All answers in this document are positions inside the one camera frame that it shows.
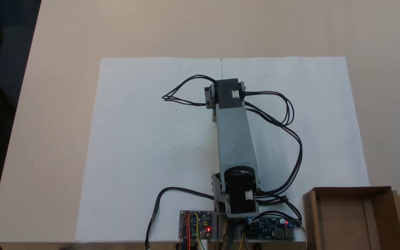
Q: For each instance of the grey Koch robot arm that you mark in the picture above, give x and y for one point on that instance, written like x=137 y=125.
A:
x=234 y=139

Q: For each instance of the blue circuit board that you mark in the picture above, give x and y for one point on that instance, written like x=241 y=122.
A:
x=269 y=228

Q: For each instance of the brown cardboard box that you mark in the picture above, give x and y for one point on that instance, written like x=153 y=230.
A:
x=342 y=215

